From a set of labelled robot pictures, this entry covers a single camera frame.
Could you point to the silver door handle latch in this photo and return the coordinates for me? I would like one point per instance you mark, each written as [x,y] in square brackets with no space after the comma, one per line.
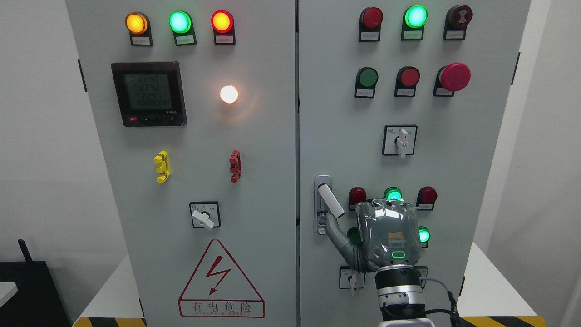
[325,202]

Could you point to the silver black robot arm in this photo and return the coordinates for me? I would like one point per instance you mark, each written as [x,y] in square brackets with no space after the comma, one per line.
[400,296]

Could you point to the grey left cabinet door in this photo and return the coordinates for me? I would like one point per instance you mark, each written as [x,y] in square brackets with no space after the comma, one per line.
[258,213]

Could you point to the grey cabinet door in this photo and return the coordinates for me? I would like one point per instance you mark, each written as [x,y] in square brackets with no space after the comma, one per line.
[258,213]
[342,136]

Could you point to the grey right cabinet door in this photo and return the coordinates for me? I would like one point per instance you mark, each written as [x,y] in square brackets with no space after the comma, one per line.
[342,136]

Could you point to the red terminal connector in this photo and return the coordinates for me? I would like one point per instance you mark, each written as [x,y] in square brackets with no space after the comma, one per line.
[235,168]

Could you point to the red indicator light middle left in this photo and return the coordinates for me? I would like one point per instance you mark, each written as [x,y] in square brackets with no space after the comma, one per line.
[356,195]

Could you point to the white lit indicator light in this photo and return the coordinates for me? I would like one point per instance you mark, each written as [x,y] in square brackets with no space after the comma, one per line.
[229,94]

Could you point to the green push button lower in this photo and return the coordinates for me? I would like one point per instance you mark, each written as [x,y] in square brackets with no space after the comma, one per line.
[354,235]

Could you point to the green push button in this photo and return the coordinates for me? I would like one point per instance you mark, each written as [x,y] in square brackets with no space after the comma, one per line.
[354,235]
[365,83]

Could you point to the green lit indicator middle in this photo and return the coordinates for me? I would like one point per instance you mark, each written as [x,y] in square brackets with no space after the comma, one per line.
[393,193]

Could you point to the green lit indicator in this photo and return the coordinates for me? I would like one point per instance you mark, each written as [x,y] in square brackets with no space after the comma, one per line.
[393,193]
[414,19]

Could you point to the green push button upper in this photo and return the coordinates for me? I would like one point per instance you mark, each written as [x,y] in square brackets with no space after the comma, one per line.
[365,83]

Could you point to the yellow terminal connector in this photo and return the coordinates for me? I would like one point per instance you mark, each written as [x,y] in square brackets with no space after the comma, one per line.
[162,166]

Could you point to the red indicator light middle right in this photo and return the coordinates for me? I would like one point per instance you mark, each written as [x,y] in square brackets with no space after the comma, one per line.
[426,199]

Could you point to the red electrical warning sticker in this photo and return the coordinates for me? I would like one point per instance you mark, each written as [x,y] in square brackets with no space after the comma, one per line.
[219,288]

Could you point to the red push button upper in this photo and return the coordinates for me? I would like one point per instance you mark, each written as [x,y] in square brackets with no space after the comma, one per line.
[406,82]

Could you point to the green lit button lower right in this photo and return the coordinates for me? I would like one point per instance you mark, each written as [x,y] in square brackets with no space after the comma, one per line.
[424,236]

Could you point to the black digital power meter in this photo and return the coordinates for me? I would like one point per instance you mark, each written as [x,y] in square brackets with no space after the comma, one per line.
[149,93]

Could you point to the red lit indicator light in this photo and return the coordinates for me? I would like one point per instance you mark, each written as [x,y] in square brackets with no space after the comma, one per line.
[223,27]

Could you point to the red indicator light top right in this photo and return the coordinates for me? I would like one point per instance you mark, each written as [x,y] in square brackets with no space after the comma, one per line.
[370,22]

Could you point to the green indicator light top left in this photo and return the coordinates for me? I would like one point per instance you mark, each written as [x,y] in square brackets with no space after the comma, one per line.
[183,31]

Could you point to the red emergency stop button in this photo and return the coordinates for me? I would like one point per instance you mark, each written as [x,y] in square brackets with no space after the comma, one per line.
[450,79]

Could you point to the green lit indicator top right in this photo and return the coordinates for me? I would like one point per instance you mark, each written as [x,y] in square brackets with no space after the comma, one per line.
[414,19]

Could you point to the amber indicator light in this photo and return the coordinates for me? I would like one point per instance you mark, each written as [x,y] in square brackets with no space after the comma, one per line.
[139,29]

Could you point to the dark red buzzer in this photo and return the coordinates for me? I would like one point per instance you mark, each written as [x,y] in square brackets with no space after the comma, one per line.
[456,22]

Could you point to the black box at left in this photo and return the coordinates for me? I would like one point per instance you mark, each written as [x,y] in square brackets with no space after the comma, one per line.
[36,302]

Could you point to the white selector switch left door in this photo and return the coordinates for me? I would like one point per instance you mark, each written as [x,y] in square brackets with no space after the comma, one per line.
[205,214]

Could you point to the white selector switch upper right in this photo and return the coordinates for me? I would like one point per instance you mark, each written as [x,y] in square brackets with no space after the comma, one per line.
[399,140]

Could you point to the white selector switch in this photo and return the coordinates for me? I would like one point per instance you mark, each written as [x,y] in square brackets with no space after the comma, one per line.
[399,140]
[351,280]

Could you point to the white selector switch lower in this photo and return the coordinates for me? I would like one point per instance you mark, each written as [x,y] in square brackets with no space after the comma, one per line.
[351,280]

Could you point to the black selector switch lower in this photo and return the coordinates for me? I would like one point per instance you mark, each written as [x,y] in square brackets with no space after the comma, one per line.
[423,271]

